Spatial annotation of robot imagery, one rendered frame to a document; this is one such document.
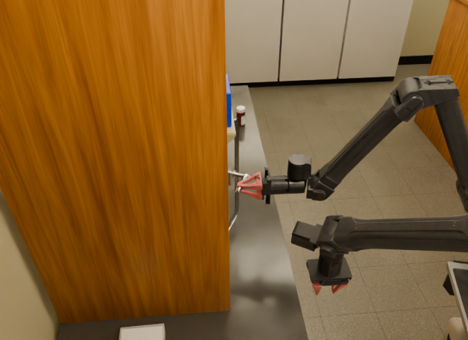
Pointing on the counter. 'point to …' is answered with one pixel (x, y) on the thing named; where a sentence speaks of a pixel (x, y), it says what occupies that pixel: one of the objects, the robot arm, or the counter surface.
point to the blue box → (228, 103)
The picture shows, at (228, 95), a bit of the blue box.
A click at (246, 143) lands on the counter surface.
